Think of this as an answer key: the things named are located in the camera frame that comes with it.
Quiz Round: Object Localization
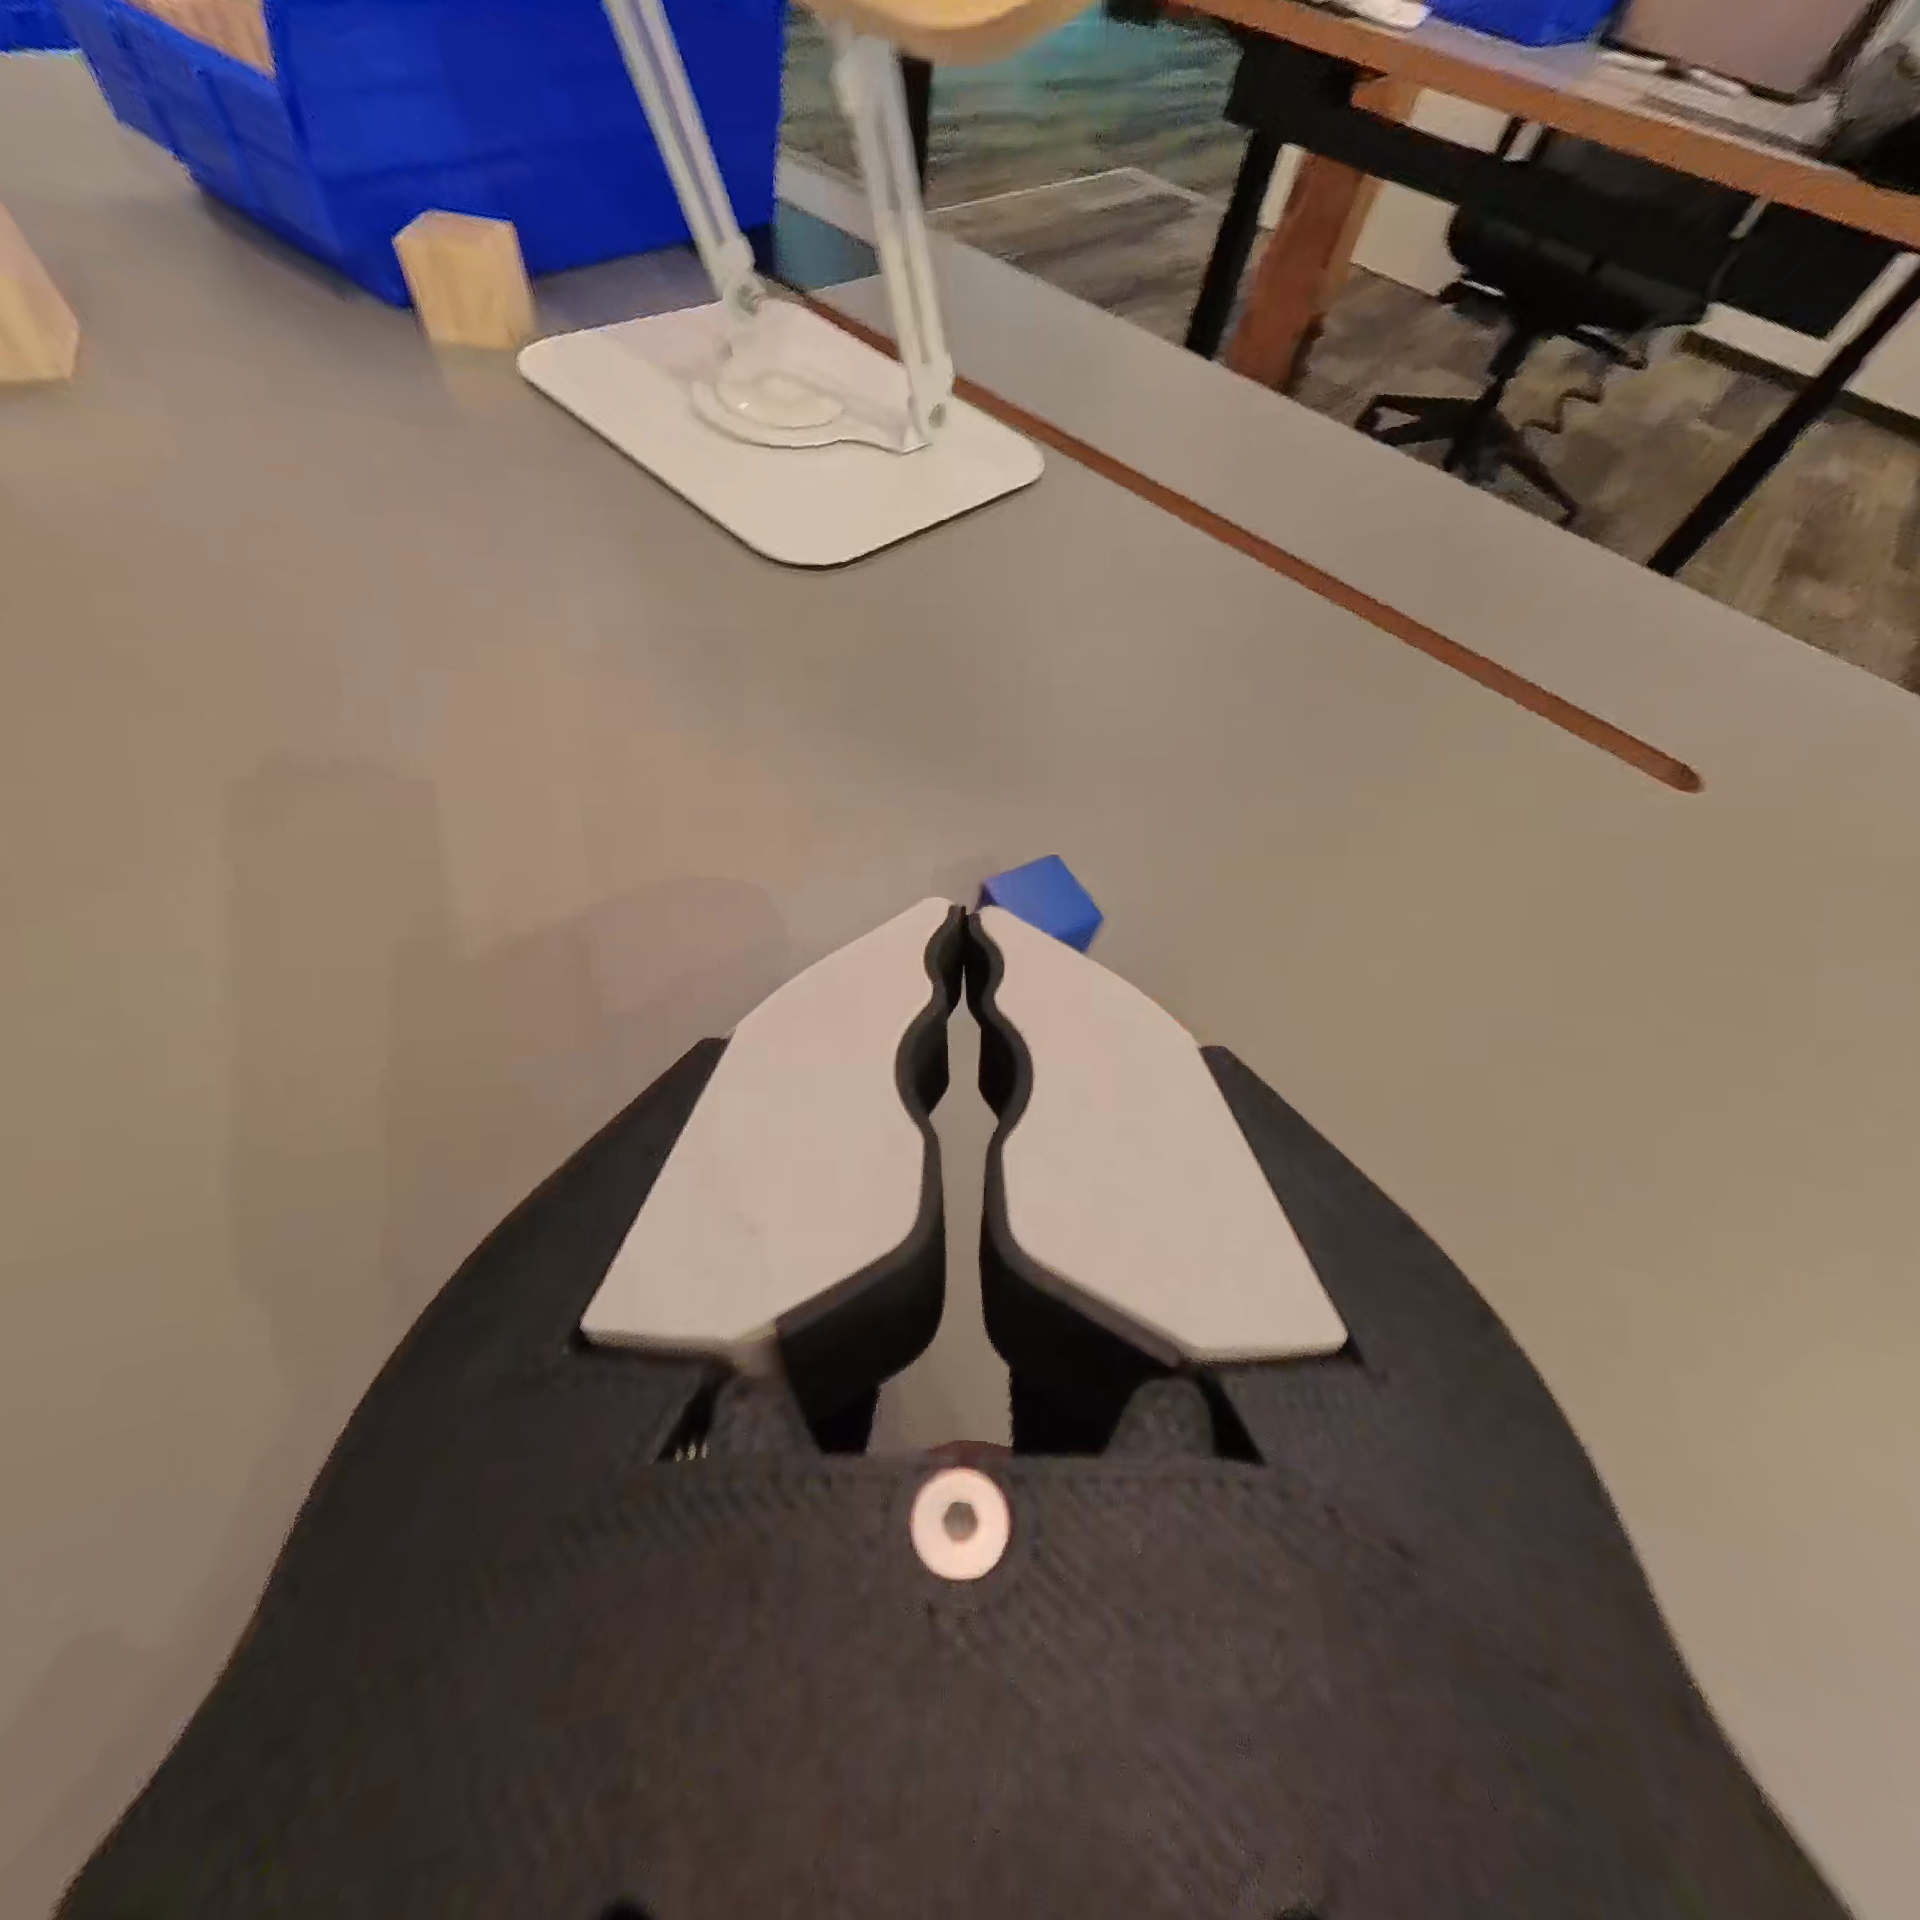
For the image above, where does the small blue wooden cube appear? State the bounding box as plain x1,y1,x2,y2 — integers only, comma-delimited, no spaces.
979,855,1107,952

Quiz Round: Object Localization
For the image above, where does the brown wooden leg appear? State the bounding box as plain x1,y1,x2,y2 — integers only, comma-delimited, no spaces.
1223,150,1419,396

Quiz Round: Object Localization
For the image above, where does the black chair base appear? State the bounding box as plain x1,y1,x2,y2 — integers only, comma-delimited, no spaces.
1358,128,1765,523

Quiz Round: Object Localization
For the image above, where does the black flat device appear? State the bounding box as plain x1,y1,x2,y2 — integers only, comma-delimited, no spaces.
773,202,902,302

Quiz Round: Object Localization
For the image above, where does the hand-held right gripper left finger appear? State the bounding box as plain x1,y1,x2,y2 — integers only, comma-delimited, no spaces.
575,895,962,1456

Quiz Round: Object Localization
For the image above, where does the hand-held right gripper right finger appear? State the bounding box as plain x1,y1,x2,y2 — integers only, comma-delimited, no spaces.
960,901,1348,1456

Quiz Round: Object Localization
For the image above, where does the medium plain wooden cube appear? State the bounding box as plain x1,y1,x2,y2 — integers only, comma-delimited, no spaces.
394,210,539,352

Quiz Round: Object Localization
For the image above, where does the light wooden board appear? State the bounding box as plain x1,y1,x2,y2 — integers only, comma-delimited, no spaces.
796,0,1096,69

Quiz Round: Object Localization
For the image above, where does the small blue desk bin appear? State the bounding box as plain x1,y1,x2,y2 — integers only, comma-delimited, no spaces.
1424,0,1630,48

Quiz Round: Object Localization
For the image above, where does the blue plastic bin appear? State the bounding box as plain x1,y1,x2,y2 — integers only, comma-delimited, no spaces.
60,0,788,309

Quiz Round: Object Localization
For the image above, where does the grey laptop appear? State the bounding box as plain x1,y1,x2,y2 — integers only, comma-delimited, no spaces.
1627,0,1899,108

